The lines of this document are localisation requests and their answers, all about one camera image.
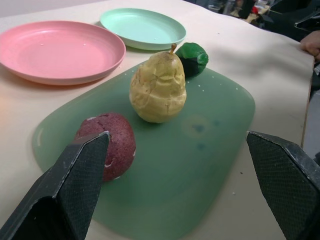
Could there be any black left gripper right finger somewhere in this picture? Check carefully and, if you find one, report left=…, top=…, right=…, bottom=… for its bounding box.
left=246, top=130, right=320, bottom=240

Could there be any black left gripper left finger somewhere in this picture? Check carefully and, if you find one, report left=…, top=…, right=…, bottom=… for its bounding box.
left=0, top=131, right=111, bottom=240

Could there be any pink plastic plate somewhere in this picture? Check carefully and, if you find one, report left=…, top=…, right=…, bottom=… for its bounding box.
left=0, top=21, right=127, bottom=86

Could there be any green toy vegetable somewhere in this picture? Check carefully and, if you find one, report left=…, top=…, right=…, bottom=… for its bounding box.
left=175, top=42, right=210, bottom=79

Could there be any mint green plastic plate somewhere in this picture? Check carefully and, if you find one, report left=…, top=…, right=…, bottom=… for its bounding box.
left=99, top=7, right=187, bottom=50

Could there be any bystander bare hand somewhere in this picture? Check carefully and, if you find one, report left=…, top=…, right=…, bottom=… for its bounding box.
left=299, top=31, right=320, bottom=63

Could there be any red foam apple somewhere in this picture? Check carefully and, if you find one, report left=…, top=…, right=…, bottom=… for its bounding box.
left=75, top=112, right=137, bottom=183

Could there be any green translucent cutting mat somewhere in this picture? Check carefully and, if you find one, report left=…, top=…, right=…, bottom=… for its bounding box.
left=31, top=61, right=257, bottom=240

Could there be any yellow foam pear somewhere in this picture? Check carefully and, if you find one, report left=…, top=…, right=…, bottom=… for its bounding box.
left=128, top=43, right=188, bottom=124

